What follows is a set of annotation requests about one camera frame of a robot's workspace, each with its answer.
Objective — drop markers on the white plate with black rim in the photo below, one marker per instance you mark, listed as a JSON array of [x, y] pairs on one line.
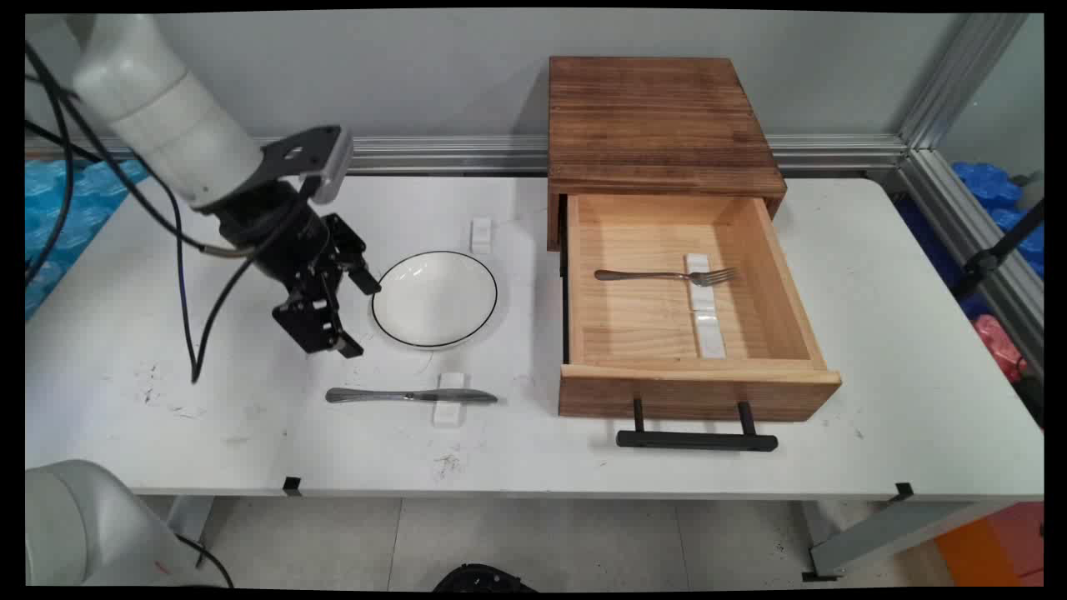
[[433, 298]]

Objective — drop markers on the silver fork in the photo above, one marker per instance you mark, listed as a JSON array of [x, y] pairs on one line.
[[650, 275]]

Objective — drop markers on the grey table leg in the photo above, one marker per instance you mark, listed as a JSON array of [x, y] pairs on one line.
[[892, 537], [190, 517]]

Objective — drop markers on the light wooden drawer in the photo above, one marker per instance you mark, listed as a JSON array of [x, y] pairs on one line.
[[642, 321]]

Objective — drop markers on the black table edge clip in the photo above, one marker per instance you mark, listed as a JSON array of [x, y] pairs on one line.
[[903, 492], [291, 486]]

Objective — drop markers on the red plastic bag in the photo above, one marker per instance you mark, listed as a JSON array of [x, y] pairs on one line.
[[1000, 343]]

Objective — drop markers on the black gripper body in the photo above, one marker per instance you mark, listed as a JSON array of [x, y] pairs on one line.
[[279, 233]]

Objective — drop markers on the small white cutlery rest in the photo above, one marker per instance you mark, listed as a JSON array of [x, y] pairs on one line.
[[481, 235]]

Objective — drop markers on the blue plastic bags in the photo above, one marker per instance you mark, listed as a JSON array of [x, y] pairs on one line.
[[996, 187]]

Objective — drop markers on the slanted aluminium frame rail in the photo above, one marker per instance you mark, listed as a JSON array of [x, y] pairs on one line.
[[967, 237]]

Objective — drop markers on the horizontal aluminium frame rail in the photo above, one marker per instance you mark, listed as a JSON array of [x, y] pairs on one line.
[[433, 154]]

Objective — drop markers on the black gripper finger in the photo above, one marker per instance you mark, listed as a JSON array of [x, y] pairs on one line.
[[350, 250], [313, 321]]

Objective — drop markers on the orange box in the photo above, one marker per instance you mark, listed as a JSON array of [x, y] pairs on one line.
[[996, 546]]

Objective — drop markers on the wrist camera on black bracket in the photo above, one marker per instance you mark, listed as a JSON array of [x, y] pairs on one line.
[[304, 154]]

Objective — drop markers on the black round floor object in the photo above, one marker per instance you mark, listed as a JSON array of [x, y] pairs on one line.
[[482, 579]]

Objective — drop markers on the silver table knife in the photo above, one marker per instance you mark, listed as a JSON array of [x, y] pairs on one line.
[[392, 396]]

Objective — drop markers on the black stand pole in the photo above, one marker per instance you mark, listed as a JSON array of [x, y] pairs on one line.
[[996, 254]]

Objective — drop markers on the white rectangular cutlery rest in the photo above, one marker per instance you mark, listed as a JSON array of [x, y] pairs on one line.
[[710, 335], [702, 298], [448, 412]]

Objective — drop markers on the aluminium frame post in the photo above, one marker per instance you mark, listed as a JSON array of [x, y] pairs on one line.
[[959, 79]]

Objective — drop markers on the blue bubble wrap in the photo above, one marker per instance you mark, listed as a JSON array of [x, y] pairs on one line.
[[62, 217]]

